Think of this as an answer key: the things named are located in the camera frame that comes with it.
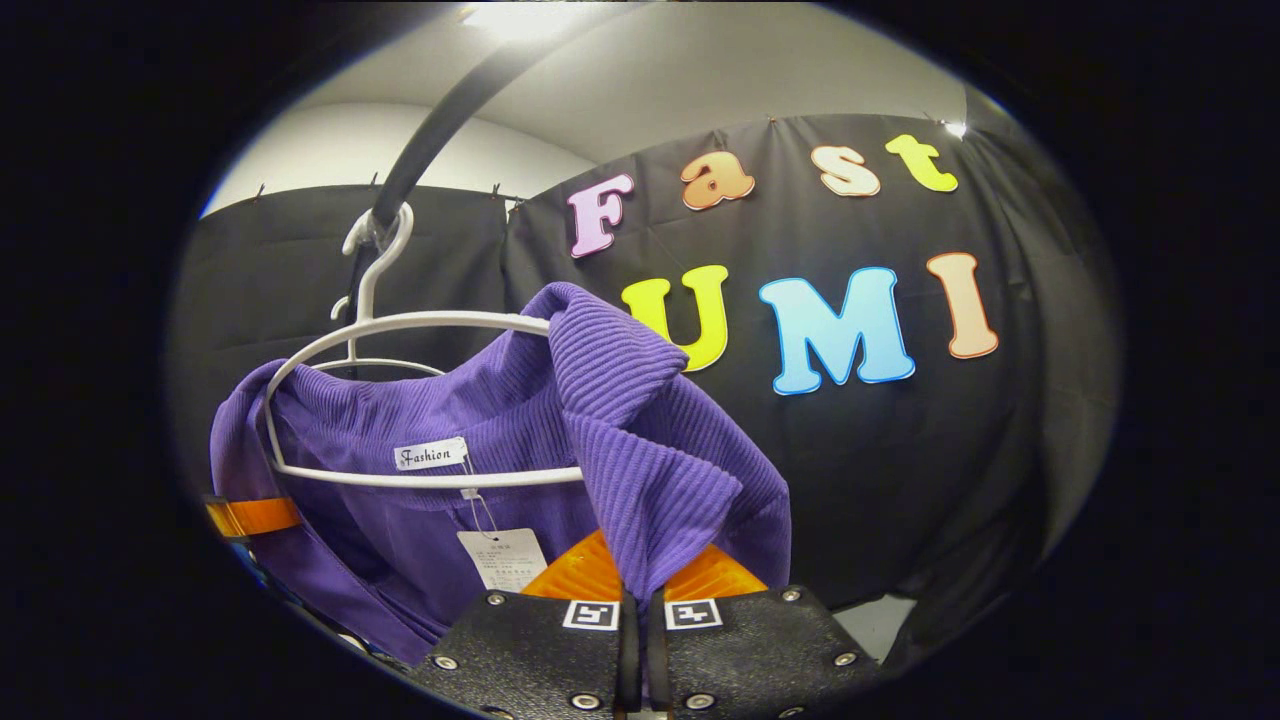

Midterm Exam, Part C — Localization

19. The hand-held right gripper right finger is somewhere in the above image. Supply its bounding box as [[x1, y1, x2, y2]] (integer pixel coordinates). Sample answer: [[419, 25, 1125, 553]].
[[645, 543, 883, 720]]

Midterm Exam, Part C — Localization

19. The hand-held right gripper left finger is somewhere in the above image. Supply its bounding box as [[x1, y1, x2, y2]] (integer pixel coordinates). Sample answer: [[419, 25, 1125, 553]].
[[405, 528, 643, 720]]

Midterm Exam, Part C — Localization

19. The purple ribbed cardigan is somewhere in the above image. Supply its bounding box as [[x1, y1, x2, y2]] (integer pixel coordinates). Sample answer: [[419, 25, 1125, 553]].
[[208, 282, 793, 669]]

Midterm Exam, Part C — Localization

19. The white plastic hanger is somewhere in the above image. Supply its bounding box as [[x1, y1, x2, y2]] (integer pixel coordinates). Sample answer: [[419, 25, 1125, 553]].
[[305, 295, 446, 379], [262, 203, 586, 491]]

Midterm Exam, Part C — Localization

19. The black clothes rack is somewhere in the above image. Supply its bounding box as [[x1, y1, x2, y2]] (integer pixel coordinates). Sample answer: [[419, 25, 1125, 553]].
[[345, 35, 571, 381]]

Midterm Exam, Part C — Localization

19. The black backdrop cloth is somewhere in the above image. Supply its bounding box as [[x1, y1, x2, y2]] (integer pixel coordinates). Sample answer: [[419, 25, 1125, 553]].
[[168, 112, 1121, 661]]

